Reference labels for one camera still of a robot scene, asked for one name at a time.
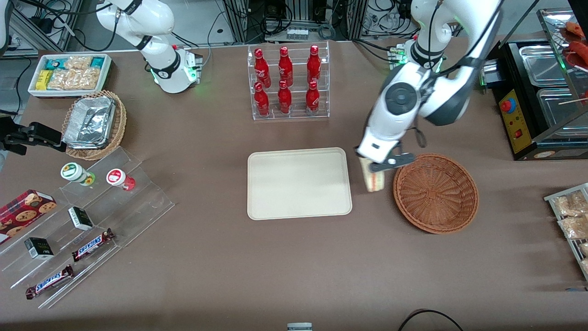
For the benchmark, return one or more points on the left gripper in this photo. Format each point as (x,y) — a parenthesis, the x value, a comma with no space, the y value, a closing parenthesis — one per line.
(356,152)

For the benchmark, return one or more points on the triangular sandwich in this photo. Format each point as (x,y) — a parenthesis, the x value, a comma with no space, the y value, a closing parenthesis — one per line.
(372,181)

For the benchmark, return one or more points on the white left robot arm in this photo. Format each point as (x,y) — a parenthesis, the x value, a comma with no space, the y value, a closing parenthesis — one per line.
(390,119)

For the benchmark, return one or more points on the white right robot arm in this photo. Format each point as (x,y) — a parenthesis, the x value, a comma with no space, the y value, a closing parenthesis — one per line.
(151,23)

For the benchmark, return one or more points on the beige plastic tray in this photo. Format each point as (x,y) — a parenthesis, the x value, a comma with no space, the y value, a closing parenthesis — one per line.
(298,184)

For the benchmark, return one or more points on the light wicker basket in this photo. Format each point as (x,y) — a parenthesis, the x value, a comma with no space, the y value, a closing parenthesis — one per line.
(120,124)

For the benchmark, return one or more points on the brown wicker basket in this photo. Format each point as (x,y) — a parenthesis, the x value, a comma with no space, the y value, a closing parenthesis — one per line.
(436,197)

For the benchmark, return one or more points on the aluminium foil container stack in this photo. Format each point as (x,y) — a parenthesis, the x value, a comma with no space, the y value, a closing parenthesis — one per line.
(89,122)

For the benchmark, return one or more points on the white rectangular snack bin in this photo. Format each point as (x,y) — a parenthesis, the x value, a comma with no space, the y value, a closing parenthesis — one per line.
(69,93)

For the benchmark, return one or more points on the green lid white cup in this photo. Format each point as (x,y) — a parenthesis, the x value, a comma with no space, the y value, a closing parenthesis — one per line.
(73,172)

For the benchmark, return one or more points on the yellow snack pack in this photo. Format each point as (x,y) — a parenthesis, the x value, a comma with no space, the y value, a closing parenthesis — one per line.
(43,79)

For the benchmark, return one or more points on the clear rice cracker pack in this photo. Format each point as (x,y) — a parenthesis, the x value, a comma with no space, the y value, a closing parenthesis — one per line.
(62,80)
(88,79)
(79,62)

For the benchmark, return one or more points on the red cola bottle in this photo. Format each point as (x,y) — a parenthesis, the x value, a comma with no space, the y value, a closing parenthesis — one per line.
(313,64)
(262,69)
(285,66)
(285,100)
(262,102)
(312,99)

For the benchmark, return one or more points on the clear acrylic bottle rack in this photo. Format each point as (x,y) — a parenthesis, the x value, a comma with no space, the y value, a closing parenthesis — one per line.
(298,115)

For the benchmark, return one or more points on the teal snack pack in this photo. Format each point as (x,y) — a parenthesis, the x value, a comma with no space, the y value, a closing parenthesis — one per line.
(55,63)
(98,61)

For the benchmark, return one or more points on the red tartan cookie box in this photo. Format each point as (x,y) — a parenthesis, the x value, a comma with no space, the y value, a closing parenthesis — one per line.
(23,214)

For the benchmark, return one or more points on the red lid white cup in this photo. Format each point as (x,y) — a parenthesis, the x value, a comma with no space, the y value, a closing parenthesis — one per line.
(117,178)

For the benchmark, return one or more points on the small black box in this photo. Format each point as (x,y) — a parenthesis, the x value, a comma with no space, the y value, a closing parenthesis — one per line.
(81,218)
(39,248)

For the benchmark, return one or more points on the clear acrylic step display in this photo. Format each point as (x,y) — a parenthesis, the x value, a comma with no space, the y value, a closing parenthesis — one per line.
(133,207)

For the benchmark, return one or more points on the Snickers chocolate bar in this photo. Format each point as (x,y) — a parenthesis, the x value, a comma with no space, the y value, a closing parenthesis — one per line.
(92,245)
(49,282)

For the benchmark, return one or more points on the white power strip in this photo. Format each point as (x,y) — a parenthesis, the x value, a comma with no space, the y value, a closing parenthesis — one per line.
(297,34)

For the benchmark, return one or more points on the black food warmer appliance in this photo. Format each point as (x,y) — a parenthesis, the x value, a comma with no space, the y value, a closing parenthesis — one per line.
(517,120)

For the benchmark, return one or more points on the small grey device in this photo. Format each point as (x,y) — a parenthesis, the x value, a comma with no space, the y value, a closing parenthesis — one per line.
(299,327)

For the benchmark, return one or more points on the steel warmer pan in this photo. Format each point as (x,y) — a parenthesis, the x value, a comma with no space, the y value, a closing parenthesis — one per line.
(558,115)
(542,64)

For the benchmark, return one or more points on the clear cracker snack pack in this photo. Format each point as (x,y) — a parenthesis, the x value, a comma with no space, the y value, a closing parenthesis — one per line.
(585,266)
(574,227)
(584,249)
(572,204)

